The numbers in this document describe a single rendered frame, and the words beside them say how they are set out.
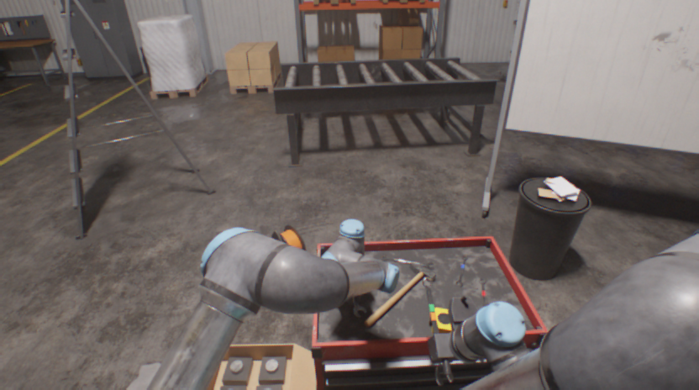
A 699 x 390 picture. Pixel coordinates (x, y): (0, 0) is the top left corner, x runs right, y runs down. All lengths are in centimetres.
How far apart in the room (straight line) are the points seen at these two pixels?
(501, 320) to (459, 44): 872
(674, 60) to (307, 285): 301
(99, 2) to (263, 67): 403
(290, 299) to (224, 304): 11
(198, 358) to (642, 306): 58
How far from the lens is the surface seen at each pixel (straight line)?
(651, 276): 37
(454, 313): 83
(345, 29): 871
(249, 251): 65
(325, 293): 64
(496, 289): 143
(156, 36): 720
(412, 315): 128
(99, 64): 978
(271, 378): 205
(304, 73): 489
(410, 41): 778
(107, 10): 938
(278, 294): 62
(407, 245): 149
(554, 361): 38
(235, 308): 66
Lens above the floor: 190
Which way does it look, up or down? 29 degrees down
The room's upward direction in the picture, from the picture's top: 1 degrees counter-clockwise
